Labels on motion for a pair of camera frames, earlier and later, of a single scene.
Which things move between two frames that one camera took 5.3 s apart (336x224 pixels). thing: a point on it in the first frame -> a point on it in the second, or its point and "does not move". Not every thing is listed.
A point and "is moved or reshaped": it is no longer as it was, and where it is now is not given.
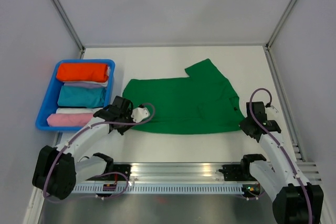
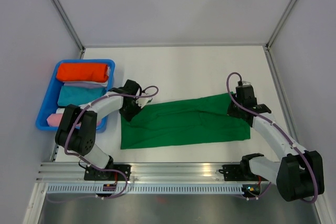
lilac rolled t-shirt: x=85 y=84 does not move
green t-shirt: x=202 y=102 is moved or reshaped
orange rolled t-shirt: x=82 y=72 does not move
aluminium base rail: x=173 y=172 does not move
